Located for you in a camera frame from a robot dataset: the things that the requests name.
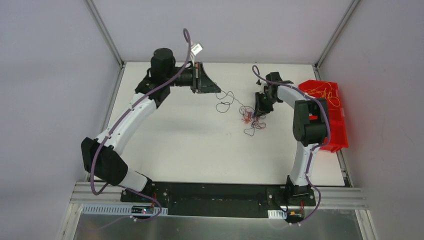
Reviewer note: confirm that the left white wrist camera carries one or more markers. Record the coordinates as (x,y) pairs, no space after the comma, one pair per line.
(195,49)

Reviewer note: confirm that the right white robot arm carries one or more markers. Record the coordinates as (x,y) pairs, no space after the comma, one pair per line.
(310,127)

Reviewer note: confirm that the left controller board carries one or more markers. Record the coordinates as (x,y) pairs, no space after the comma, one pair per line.
(139,210)

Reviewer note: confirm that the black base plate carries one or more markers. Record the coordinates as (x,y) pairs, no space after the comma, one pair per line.
(219,199)

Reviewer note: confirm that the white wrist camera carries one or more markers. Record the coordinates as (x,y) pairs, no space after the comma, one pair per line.
(263,87)
(195,49)

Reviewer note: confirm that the right controller board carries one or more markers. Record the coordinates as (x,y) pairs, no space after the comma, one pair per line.
(294,217)

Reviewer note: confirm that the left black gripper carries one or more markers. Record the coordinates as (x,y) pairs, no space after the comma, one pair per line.
(197,77)

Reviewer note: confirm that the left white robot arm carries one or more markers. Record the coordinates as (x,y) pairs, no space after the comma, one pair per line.
(102,155)

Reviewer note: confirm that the aluminium frame rail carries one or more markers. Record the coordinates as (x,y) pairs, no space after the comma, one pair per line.
(337,198)

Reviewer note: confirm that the controller board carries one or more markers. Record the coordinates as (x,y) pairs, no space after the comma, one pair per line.
(294,217)
(139,210)

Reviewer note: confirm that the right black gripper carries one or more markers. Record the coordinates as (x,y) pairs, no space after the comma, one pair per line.
(263,98)

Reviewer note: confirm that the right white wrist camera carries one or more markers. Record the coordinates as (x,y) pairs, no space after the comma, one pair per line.
(263,87)

